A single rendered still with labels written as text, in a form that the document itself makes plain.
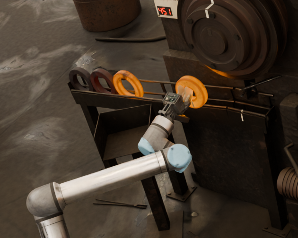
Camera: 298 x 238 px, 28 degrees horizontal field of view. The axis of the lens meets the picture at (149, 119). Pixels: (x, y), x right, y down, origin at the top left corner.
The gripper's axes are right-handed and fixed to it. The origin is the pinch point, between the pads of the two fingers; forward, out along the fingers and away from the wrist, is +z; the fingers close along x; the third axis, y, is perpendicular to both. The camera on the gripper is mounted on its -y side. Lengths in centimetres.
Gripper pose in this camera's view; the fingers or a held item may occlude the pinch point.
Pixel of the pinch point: (190, 88)
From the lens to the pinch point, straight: 261.4
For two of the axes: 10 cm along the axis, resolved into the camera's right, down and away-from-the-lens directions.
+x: -7.5, -2.1, 6.2
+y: -4.1, -6.0, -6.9
